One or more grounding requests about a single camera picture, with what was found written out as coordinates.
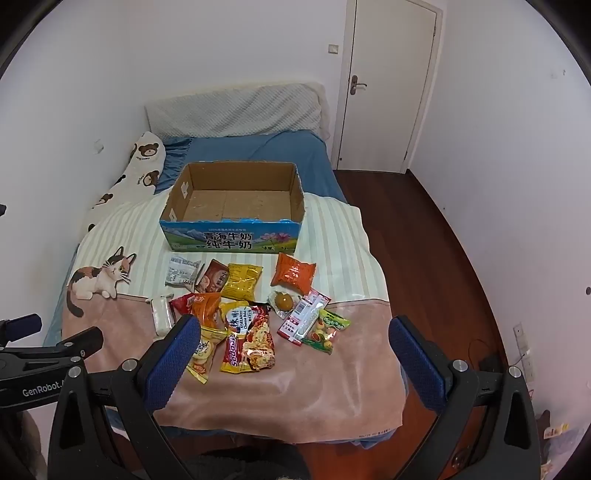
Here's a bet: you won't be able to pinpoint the instant noodle packet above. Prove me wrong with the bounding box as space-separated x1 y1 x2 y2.
219 300 276 374

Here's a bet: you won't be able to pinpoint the yellow white snack packet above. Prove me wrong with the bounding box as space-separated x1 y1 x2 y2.
185 325 229 385

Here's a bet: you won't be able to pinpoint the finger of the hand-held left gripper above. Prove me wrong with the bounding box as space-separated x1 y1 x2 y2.
0 314 43 345
54 327 105 361

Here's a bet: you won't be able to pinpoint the grey white textured pillow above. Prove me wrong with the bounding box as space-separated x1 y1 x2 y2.
145 83 326 139

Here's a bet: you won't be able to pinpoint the dark orange snack packet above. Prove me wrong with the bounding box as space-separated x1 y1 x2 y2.
270 253 318 294

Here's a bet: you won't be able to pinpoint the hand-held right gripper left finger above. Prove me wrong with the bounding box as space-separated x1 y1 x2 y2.
47 314 202 480

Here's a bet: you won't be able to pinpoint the white grey snack packet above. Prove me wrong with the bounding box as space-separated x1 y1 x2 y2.
165 256 204 288

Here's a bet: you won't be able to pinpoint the cat print blanket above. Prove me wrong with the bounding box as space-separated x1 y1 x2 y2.
60 191 407 446

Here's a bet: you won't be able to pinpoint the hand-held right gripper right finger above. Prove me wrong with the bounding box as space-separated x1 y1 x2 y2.
388 315 541 480

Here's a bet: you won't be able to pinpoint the clear packet with brown egg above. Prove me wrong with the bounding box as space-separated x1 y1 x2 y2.
268 288 296 319

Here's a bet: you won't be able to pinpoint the brown snack packet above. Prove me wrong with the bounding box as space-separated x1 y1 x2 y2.
196 259 230 294

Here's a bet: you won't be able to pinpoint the green candy packet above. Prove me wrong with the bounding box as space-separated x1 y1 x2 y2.
302 308 352 356

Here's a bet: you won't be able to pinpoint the long red white snack packet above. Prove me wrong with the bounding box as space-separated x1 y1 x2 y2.
277 287 332 344

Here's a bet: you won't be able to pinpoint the bed with blue sheet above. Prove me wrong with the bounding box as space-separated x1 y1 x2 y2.
44 130 407 450

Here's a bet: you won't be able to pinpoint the cardboard box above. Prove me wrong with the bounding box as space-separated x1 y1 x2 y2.
159 161 308 256

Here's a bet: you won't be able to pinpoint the red orange chip packet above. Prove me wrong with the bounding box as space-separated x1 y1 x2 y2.
170 292 222 330

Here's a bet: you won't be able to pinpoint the white door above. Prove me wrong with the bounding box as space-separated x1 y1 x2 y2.
335 0 451 174

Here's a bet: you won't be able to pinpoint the black power adapter with cable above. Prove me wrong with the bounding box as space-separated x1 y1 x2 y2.
468 339 509 374

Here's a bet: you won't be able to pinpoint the bear print long pillow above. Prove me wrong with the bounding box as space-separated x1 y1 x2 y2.
88 131 167 234

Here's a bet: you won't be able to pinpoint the plain white packet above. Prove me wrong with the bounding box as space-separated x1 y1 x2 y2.
147 294 176 337

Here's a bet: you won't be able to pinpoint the white wall power outlets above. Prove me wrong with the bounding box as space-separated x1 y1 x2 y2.
513 323 536 384

